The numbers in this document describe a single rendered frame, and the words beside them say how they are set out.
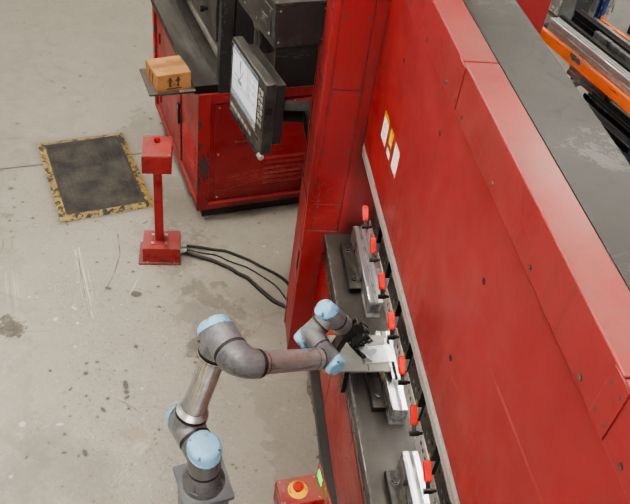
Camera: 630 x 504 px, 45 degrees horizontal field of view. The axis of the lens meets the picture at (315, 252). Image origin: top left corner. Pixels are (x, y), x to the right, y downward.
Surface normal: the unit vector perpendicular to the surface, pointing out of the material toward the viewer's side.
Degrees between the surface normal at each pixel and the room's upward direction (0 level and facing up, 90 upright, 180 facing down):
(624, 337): 0
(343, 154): 90
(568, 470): 90
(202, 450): 8
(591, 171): 0
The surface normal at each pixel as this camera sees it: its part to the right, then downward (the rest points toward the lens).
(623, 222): 0.11, -0.74
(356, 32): 0.11, 0.67
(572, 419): -0.99, -0.01
